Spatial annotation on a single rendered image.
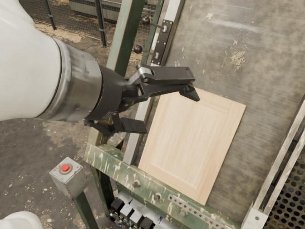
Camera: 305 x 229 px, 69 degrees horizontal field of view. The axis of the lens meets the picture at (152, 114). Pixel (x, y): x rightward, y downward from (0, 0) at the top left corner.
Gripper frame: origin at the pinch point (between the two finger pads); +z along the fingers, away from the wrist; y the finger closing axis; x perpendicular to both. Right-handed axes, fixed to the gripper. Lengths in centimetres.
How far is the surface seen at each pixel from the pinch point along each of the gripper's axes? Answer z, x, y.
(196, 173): 60, -8, -26
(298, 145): 56, -14, 16
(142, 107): 48, 29, -33
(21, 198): 65, 33, -194
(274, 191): 59, -25, 1
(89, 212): 62, -4, -107
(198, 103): 53, 18, -9
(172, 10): 41, 57, 3
